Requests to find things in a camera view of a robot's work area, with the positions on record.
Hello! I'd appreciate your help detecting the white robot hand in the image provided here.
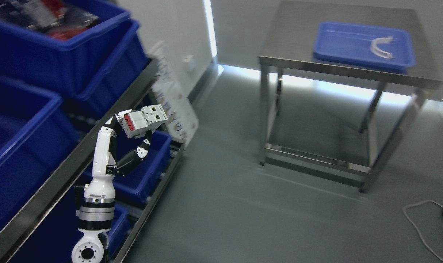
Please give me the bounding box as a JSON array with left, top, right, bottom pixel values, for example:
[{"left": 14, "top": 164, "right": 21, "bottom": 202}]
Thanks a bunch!
[{"left": 83, "top": 110, "right": 152, "bottom": 203}]

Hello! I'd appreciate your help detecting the grey red circuit breaker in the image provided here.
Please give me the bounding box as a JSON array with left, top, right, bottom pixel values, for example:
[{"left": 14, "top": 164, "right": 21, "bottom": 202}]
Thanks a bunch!
[{"left": 116, "top": 104, "right": 168, "bottom": 138}]

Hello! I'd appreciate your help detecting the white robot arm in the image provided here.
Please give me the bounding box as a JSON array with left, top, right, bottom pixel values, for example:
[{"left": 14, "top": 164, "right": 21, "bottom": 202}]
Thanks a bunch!
[{"left": 71, "top": 106, "right": 167, "bottom": 263}]

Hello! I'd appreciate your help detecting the blue bin middle lower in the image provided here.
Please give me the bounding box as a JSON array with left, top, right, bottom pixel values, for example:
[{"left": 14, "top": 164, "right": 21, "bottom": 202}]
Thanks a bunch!
[{"left": 113, "top": 130, "right": 172, "bottom": 205}]

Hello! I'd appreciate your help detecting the white sign board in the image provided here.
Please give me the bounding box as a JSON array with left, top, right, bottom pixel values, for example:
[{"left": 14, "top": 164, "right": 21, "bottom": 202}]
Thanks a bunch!
[{"left": 149, "top": 41, "right": 199, "bottom": 145}]

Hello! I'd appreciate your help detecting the blue bin upper right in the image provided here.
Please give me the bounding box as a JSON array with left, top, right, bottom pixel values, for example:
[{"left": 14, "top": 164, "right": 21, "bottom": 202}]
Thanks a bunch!
[{"left": 64, "top": 19, "right": 150, "bottom": 119}]

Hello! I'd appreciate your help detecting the blue bin left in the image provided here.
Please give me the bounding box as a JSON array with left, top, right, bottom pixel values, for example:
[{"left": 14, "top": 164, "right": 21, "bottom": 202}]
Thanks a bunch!
[{"left": 0, "top": 76, "right": 78, "bottom": 232}]

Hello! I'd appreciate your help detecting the blue bin top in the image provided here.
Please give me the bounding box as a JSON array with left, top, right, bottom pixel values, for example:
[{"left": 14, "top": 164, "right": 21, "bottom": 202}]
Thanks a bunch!
[{"left": 0, "top": 0, "right": 131, "bottom": 97}]

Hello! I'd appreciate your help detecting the stainless steel table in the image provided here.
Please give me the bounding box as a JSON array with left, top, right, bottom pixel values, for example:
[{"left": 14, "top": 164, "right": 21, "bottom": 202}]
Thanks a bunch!
[{"left": 256, "top": 1, "right": 441, "bottom": 193}]

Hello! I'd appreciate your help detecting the blue plastic tray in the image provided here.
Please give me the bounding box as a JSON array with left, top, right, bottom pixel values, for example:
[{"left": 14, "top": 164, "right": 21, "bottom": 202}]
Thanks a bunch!
[{"left": 313, "top": 22, "right": 416, "bottom": 71}]

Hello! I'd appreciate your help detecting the white semicircular pipe clamp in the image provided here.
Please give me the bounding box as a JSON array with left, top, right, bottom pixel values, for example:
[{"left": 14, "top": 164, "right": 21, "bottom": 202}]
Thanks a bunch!
[{"left": 370, "top": 36, "right": 394, "bottom": 60}]

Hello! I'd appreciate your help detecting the white wall socket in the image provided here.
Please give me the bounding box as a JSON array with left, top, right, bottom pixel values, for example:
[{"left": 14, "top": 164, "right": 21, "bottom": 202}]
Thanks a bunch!
[{"left": 182, "top": 55, "right": 197, "bottom": 73}]

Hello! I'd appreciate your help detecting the white cable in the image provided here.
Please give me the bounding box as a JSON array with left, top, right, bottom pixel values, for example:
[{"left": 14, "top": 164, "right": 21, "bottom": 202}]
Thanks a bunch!
[{"left": 403, "top": 199, "right": 443, "bottom": 263}]

